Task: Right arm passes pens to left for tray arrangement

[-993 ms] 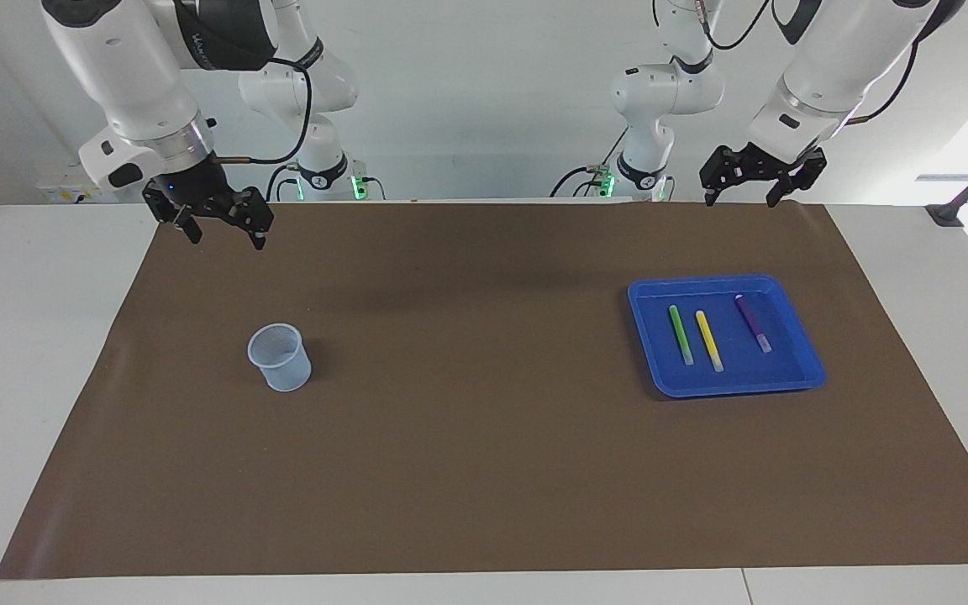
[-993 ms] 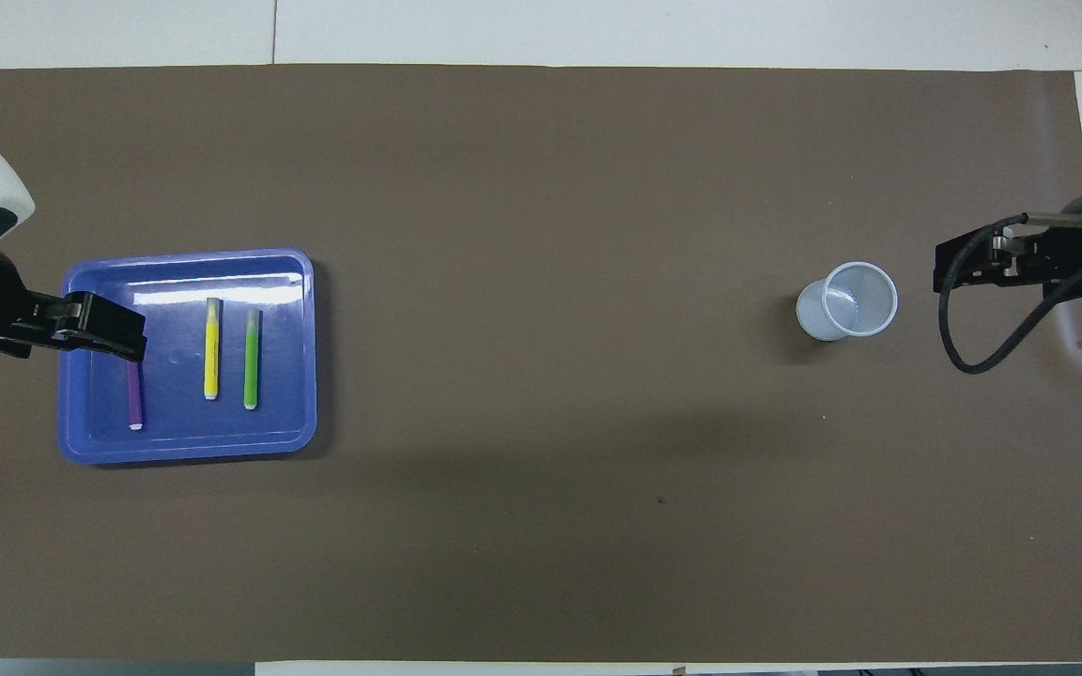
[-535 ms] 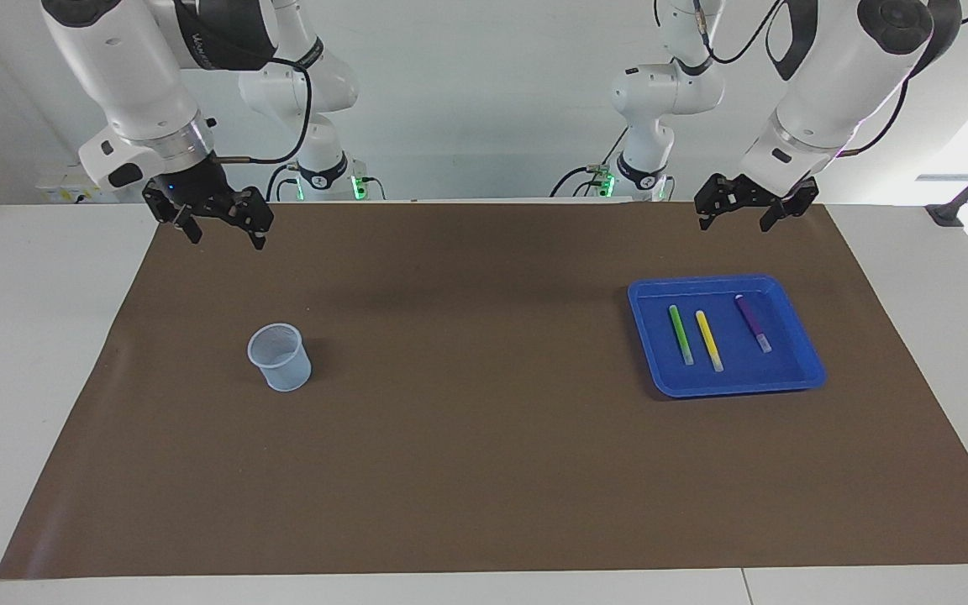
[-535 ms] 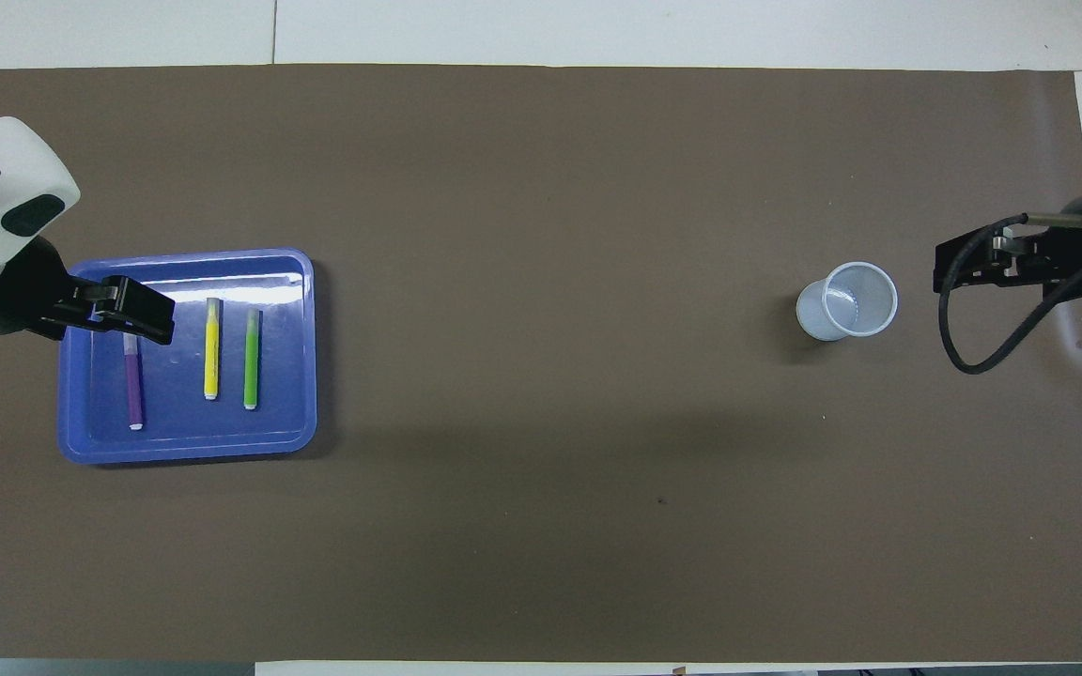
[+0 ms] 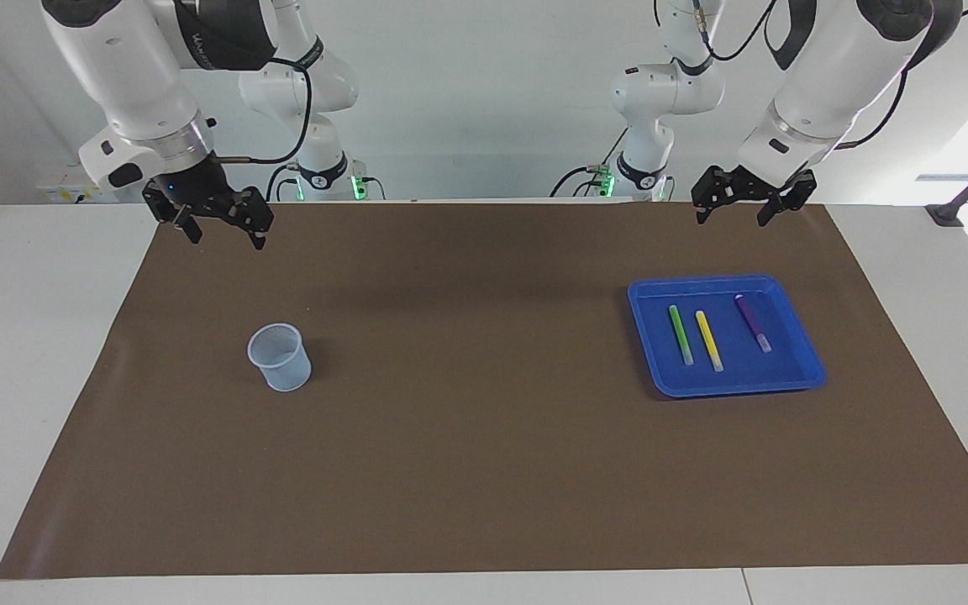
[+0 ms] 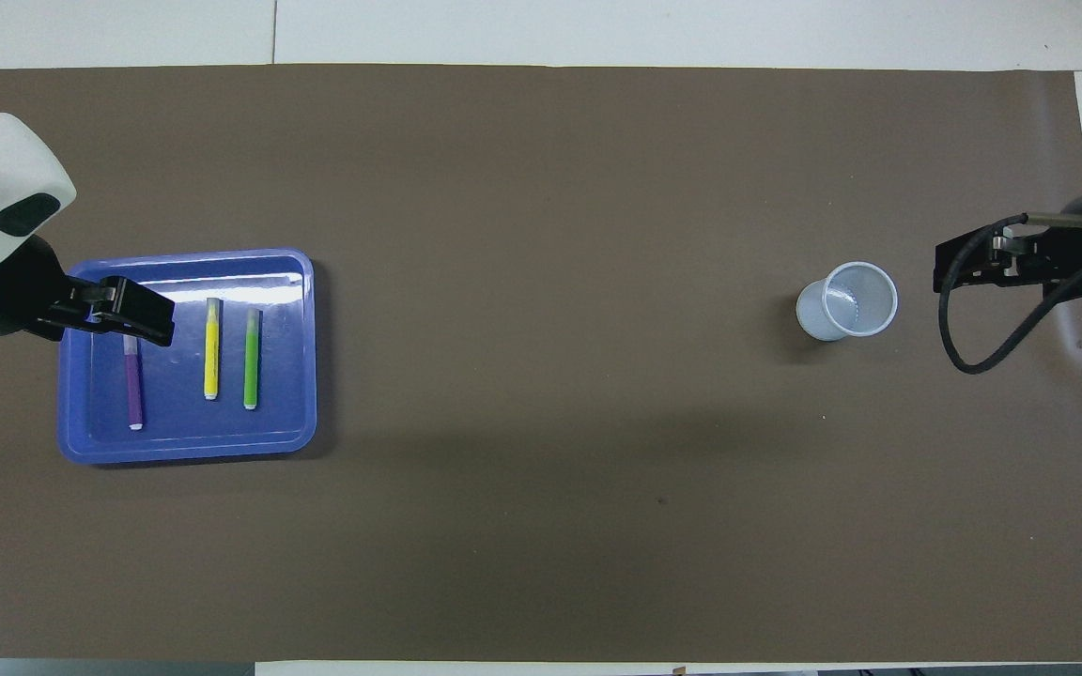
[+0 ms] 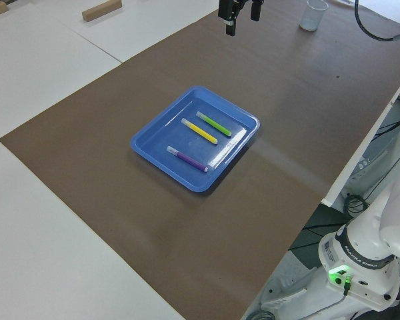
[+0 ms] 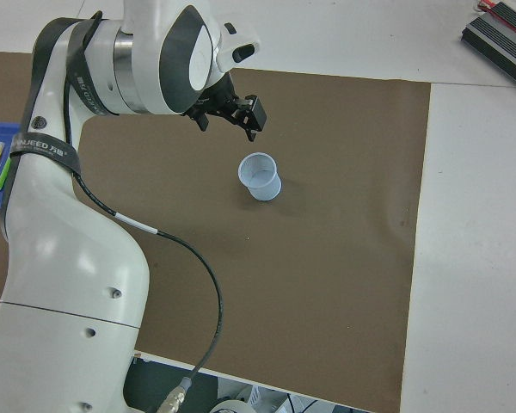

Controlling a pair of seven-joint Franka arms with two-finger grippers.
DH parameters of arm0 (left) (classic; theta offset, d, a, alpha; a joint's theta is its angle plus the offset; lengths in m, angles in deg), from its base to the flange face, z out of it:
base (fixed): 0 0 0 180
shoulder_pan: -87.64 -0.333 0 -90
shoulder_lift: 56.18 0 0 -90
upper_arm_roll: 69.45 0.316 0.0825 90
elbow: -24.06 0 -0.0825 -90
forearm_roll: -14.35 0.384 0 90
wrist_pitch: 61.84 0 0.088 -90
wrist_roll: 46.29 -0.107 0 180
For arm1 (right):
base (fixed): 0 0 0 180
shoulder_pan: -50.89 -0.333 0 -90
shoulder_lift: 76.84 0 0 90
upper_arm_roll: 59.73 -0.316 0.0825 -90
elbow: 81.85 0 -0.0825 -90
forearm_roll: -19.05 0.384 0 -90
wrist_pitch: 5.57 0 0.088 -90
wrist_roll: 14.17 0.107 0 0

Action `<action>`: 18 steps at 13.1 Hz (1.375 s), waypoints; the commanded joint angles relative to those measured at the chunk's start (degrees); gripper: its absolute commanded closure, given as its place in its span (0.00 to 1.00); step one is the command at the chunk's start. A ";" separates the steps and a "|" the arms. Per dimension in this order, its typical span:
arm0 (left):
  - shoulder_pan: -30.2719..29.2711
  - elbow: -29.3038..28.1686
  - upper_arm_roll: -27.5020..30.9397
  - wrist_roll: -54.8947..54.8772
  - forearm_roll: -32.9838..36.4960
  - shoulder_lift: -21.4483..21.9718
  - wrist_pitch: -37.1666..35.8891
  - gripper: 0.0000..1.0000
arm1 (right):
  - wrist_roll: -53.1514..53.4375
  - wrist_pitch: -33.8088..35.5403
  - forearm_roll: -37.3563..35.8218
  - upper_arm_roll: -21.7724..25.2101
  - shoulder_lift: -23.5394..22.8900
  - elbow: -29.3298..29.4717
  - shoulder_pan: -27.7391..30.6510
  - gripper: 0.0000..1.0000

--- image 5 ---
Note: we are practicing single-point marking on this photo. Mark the green pen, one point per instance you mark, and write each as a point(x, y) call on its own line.
point(681, 334)

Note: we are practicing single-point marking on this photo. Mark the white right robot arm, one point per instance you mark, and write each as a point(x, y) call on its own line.
point(139, 76)

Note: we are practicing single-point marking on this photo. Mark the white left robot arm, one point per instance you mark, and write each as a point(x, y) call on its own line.
point(828, 76)

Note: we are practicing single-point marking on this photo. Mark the purple pen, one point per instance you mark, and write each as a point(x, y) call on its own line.
point(753, 323)

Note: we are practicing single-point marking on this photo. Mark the brown table mat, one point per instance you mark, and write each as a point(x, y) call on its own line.
point(484, 420)

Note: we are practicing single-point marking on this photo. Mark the blue plastic tray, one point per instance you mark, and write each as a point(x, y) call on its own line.
point(778, 370)

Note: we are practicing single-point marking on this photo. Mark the yellow pen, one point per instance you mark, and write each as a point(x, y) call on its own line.
point(709, 340)

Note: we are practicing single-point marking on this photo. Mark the white wall socket box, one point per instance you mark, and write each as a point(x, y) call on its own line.
point(64, 186)

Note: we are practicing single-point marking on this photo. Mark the translucent plastic cup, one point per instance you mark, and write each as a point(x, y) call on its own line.
point(282, 365)

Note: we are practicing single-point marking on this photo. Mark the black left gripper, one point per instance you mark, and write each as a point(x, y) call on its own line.
point(754, 186)

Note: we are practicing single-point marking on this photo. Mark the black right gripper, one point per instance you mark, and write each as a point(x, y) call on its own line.
point(198, 185)

